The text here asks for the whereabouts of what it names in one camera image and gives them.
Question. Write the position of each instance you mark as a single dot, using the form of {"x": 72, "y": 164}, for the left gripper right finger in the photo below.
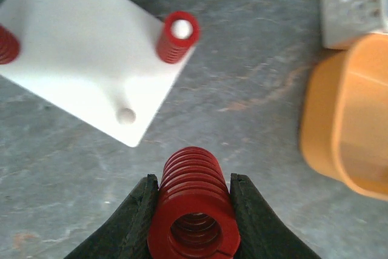
{"x": 263, "y": 234}

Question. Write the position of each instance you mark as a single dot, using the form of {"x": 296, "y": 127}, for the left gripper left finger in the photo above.
{"x": 124, "y": 234}

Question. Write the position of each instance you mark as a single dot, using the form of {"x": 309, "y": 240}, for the red spring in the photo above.
{"x": 180, "y": 32}
{"x": 9, "y": 46}
{"x": 194, "y": 217}

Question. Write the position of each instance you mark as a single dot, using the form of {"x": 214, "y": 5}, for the white four-peg base plate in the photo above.
{"x": 95, "y": 59}

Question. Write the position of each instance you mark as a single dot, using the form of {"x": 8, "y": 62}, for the orange plastic tray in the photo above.
{"x": 343, "y": 132}

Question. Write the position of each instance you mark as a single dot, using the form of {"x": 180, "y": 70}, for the white perforated basket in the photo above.
{"x": 345, "y": 21}

